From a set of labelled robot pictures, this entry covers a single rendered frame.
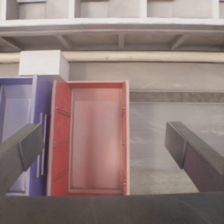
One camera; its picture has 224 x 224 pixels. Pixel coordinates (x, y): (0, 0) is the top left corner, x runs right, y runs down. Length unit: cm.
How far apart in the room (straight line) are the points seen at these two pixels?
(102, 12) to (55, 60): 18
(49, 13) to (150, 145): 48
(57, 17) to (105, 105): 28
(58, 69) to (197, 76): 46
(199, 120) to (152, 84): 20
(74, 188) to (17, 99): 33
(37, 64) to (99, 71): 20
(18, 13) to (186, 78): 55
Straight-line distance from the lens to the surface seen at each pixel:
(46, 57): 54
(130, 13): 46
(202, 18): 48
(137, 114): 55
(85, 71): 59
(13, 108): 59
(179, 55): 61
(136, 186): 57
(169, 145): 16
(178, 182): 59
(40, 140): 17
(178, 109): 58
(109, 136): 54
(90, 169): 55
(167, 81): 60
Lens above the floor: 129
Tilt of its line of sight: 82 degrees down
